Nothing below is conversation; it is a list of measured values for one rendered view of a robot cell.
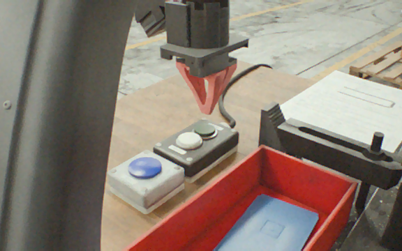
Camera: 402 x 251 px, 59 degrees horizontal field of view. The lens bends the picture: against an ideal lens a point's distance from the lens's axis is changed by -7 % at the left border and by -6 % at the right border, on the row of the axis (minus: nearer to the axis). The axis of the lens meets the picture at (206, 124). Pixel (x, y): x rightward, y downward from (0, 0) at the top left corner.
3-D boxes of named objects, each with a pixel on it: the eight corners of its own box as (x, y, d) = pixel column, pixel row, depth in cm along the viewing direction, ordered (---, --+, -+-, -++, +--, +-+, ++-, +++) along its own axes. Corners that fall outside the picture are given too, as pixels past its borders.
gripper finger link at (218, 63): (162, 118, 49) (158, 50, 45) (198, 100, 54) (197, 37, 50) (202, 135, 46) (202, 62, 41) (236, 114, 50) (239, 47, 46)
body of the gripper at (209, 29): (158, 61, 45) (154, 0, 41) (211, 42, 52) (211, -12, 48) (199, 73, 41) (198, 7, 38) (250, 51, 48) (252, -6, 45)
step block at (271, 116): (255, 169, 50) (260, 109, 45) (267, 159, 52) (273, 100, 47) (299, 187, 46) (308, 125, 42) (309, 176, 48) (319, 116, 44)
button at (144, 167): (123, 178, 45) (121, 164, 44) (146, 164, 48) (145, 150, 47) (145, 192, 43) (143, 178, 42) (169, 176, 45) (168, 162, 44)
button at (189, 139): (174, 150, 50) (173, 138, 49) (188, 142, 52) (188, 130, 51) (190, 159, 49) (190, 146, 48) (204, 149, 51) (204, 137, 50)
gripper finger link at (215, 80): (175, 112, 51) (172, 45, 46) (209, 95, 56) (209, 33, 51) (215, 127, 47) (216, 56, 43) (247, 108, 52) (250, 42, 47)
